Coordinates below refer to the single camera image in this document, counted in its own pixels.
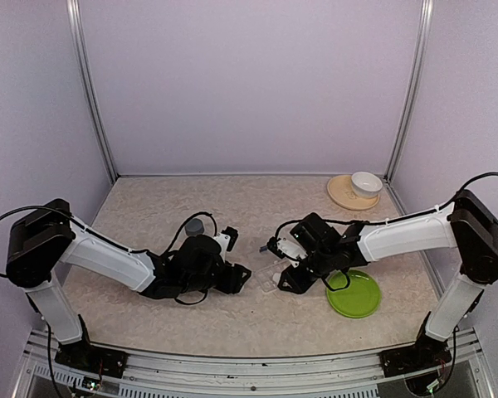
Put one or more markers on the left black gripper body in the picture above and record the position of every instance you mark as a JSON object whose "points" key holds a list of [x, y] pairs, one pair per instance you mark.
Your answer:
{"points": [[226, 284]]}

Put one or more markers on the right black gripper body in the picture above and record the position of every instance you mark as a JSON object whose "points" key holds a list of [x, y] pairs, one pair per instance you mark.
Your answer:
{"points": [[310, 279]]}

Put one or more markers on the clear plastic pill organizer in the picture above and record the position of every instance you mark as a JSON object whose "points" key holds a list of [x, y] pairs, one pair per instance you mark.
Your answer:
{"points": [[268, 272]]}

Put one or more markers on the orange pill bottle grey cap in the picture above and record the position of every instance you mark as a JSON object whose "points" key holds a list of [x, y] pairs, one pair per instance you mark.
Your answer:
{"points": [[194, 227]]}

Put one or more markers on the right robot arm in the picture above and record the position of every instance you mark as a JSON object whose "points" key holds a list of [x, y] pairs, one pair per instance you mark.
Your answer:
{"points": [[318, 249]]}

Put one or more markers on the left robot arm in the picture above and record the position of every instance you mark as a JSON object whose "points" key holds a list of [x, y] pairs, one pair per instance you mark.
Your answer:
{"points": [[50, 235]]}

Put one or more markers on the green plate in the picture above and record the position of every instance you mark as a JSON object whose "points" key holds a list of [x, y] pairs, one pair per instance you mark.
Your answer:
{"points": [[354, 294]]}

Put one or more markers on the round wooden plate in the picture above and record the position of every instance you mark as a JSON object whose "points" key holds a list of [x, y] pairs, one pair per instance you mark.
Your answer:
{"points": [[341, 192]]}

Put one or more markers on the white bowl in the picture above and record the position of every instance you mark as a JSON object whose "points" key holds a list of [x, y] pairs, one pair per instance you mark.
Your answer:
{"points": [[366, 184]]}

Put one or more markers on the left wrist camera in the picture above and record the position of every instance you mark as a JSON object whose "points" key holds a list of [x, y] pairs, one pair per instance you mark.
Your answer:
{"points": [[227, 238]]}

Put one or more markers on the front aluminium rail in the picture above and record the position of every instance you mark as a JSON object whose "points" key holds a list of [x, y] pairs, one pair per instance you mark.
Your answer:
{"points": [[160, 374]]}

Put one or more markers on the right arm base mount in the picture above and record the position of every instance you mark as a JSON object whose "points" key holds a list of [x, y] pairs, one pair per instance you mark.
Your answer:
{"points": [[424, 353]]}

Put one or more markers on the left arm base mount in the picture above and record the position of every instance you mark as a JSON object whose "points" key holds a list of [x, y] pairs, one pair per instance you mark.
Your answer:
{"points": [[85, 356]]}

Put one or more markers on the right aluminium frame post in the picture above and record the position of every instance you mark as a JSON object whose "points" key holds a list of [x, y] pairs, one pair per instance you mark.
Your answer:
{"points": [[419, 54]]}

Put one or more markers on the aluminium frame post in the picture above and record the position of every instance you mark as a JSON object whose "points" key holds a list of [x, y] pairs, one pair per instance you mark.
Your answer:
{"points": [[419, 54], [78, 36]]}

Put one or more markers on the left aluminium frame post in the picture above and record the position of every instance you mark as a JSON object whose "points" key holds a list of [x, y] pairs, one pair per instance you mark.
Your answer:
{"points": [[78, 36]]}

